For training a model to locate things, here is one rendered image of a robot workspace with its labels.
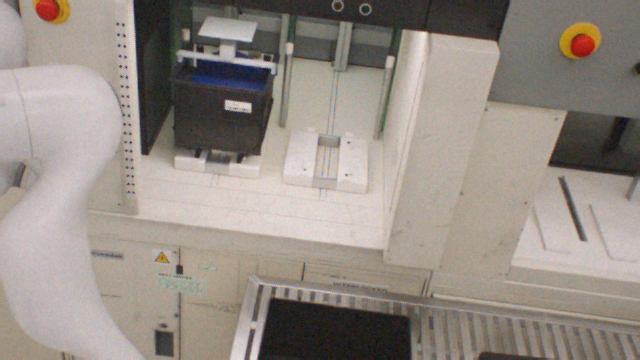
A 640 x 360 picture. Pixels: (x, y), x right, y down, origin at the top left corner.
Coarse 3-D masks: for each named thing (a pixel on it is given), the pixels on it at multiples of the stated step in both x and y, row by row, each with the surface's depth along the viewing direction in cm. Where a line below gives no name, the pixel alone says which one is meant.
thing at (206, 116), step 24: (216, 24) 165; (240, 24) 167; (192, 48) 177; (192, 72) 177; (192, 96) 164; (216, 96) 164; (240, 96) 163; (264, 96) 163; (192, 120) 168; (216, 120) 167; (240, 120) 167; (264, 120) 170; (192, 144) 172; (216, 144) 172; (240, 144) 171
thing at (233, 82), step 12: (204, 72) 177; (216, 72) 176; (228, 72) 176; (240, 72) 176; (252, 72) 176; (216, 84) 178; (228, 84) 178; (240, 84) 178; (252, 84) 178; (264, 84) 177
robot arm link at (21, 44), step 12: (0, 0) 86; (0, 12) 83; (12, 12) 85; (0, 24) 82; (12, 24) 84; (0, 36) 81; (12, 36) 83; (24, 36) 86; (0, 48) 81; (12, 48) 83; (24, 48) 86; (0, 60) 82; (12, 60) 84; (24, 60) 87
